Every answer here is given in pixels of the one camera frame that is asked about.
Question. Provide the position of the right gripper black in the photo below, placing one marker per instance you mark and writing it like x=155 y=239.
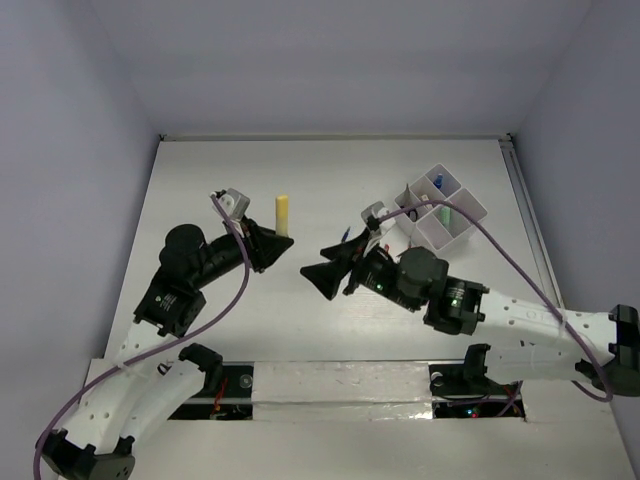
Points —
x=327 y=275

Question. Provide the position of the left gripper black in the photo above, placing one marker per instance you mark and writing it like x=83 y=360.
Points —
x=263 y=244

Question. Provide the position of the blue pen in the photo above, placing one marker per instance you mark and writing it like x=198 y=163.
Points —
x=345 y=235

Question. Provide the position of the yellow white glue stick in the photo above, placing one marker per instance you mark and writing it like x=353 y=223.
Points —
x=282 y=215

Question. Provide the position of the black handled scissors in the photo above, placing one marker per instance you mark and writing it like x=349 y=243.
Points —
x=407 y=202

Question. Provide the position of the clear green tube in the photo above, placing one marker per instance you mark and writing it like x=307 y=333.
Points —
x=445 y=217

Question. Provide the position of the clear blue spray bottle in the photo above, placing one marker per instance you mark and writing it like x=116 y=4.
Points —
x=439 y=181

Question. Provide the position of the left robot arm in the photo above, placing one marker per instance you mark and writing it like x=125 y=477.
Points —
x=158 y=365

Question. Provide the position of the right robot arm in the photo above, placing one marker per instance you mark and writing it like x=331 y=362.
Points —
x=514 y=339

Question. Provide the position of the white divided organizer tray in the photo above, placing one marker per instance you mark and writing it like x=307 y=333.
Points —
x=428 y=231

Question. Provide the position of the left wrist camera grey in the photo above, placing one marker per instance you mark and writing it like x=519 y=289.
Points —
x=232 y=202

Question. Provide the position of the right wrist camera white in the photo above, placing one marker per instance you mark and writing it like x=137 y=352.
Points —
x=372 y=215

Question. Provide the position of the silver taped rail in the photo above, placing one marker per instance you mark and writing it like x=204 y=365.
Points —
x=341 y=391

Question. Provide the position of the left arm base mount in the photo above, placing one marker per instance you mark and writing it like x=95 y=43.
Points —
x=226 y=392

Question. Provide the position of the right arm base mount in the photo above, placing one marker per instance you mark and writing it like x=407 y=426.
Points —
x=464 y=391

